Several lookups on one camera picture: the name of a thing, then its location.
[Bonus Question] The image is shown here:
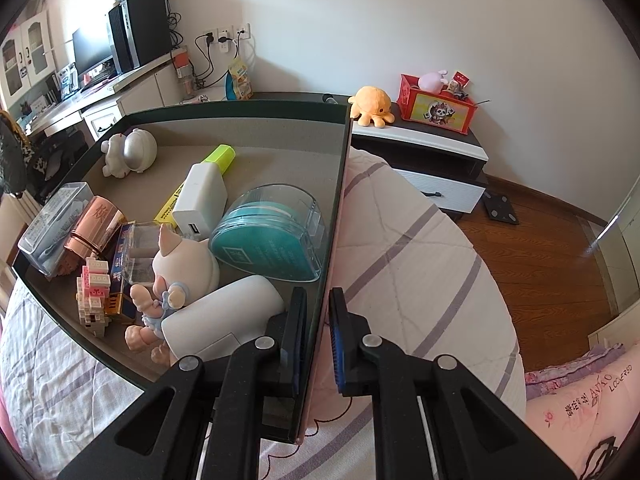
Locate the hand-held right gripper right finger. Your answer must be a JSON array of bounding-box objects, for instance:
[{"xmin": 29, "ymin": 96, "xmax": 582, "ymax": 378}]
[{"xmin": 327, "ymin": 287, "xmax": 576, "ymax": 480}]

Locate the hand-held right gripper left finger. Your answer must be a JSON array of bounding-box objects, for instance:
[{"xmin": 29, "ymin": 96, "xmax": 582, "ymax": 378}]
[{"xmin": 57, "ymin": 287, "xmax": 308, "ymax": 480}]

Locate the white oblong device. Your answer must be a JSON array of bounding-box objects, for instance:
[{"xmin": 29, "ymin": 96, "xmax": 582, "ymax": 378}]
[{"xmin": 160, "ymin": 275, "xmax": 286, "ymax": 366}]

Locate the teal brush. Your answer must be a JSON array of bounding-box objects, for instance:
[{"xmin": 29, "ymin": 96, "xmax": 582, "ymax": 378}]
[{"xmin": 209, "ymin": 183, "xmax": 335, "ymax": 282}]

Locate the doll with white cat hat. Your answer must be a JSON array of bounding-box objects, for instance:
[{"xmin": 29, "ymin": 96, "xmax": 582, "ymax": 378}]
[{"xmin": 125, "ymin": 224, "xmax": 221, "ymax": 366}]

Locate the white charger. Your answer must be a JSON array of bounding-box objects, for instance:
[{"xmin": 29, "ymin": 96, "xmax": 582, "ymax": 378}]
[{"xmin": 171, "ymin": 162, "xmax": 230, "ymax": 238}]

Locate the clear plastic cube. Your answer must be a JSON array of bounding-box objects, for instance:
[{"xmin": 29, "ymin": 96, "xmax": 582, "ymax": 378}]
[{"xmin": 127, "ymin": 225, "xmax": 168, "ymax": 283}]

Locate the pink storage box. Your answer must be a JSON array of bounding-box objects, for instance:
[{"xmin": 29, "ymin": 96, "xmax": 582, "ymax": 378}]
[{"xmin": 10, "ymin": 100, "xmax": 353, "ymax": 446}]

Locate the blue yellow slim box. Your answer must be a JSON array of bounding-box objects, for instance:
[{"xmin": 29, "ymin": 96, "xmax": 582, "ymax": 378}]
[{"xmin": 102, "ymin": 222, "xmax": 138, "ymax": 321}]

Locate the yellow highlighter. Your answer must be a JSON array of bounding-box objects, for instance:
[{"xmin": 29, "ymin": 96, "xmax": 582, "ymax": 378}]
[{"xmin": 152, "ymin": 144, "xmax": 236, "ymax": 226}]

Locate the pink white block figure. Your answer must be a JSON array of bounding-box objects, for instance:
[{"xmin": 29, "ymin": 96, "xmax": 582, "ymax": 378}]
[{"xmin": 75, "ymin": 256, "xmax": 112, "ymax": 337}]

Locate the rose gold tube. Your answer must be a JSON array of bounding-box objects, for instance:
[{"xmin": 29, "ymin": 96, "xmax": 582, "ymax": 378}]
[{"xmin": 67, "ymin": 195, "xmax": 126, "ymax": 266}]

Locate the clear labelled plastic box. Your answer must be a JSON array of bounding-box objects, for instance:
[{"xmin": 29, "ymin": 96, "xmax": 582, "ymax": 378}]
[{"xmin": 17, "ymin": 181, "xmax": 96, "ymax": 278}]

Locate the black white nightstand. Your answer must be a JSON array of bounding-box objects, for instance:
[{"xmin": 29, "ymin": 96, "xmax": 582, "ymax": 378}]
[{"xmin": 250, "ymin": 91, "xmax": 489, "ymax": 216}]

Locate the black bathroom scale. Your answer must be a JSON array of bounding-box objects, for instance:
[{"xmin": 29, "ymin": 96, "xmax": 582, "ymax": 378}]
[{"xmin": 482, "ymin": 187, "xmax": 521, "ymax": 226}]

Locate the pink printed quilt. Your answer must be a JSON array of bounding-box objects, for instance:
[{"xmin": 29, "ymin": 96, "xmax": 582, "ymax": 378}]
[{"xmin": 522, "ymin": 342, "xmax": 636, "ymax": 480}]

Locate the orange octopus plush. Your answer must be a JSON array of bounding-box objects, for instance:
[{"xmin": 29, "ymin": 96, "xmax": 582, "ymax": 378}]
[{"xmin": 348, "ymin": 85, "xmax": 396, "ymax": 128}]

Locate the red panda print box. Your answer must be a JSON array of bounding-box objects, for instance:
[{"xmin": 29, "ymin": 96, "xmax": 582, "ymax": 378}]
[{"xmin": 398, "ymin": 74, "xmax": 478, "ymax": 135}]

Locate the low white side table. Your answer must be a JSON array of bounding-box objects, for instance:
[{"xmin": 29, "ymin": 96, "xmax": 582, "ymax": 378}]
[{"xmin": 180, "ymin": 85, "xmax": 256, "ymax": 106}]

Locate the yellow snack bag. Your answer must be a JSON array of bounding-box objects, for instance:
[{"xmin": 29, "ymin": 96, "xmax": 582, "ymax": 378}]
[{"xmin": 227, "ymin": 57, "xmax": 254, "ymax": 101}]

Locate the pink plush toy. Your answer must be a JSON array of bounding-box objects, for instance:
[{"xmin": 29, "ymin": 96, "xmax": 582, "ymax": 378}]
[{"xmin": 418, "ymin": 70, "xmax": 451, "ymax": 93}]

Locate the cream wardrobe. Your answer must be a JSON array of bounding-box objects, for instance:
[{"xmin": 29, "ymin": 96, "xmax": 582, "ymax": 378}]
[{"xmin": 585, "ymin": 185, "xmax": 640, "ymax": 356}]

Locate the bottle with orange label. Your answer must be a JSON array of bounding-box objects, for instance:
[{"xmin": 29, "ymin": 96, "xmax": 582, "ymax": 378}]
[{"xmin": 172, "ymin": 47, "xmax": 196, "ymax": 101}]

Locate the white desk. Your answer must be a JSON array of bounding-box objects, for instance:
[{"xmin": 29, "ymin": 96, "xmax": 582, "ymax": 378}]
[{"xmin": 20, "ymin": 50, "xmax": 188, "ymax": 141}]

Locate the dark printed jacket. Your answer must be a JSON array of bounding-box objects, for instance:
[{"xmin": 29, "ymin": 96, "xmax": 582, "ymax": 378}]
[{"xmin": 0, "ymin": 110, "xmax": 28, "ymax": 196}]

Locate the black computer tower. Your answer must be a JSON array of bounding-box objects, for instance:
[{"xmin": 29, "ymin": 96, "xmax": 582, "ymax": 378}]
[{"xmin": 108, "ymin": 0, "xmax": 172, "ymax": 73}]

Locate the blue white package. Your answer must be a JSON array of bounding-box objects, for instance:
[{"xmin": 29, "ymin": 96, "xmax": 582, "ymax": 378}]
[{"xmin": 56, "ymin": 66, "xmax": 78, "ymax": 96}]

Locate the black computer monitor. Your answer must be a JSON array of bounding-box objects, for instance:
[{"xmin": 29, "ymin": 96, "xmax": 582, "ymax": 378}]
[{"xmin": 72, "ymin": 27, "xmax": 113, "ymax": 78}]

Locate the white glass-door cabinet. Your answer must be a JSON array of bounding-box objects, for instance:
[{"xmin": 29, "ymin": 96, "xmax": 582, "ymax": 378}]
[{"xmin": 0, "ymin": 10, "xmax": 56, "ymax": 101}]

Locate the black power cable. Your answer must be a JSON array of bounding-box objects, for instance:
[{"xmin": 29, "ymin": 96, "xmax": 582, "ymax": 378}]
[{"xmin": 192, "ymin": 32, "xmax": 236, "ymax": 88}]

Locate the white wall socket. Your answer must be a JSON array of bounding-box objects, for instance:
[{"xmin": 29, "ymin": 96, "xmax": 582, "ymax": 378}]
[{"xmin": 202, "ymin": 24, "xmax": 251, "ymax": 53}]

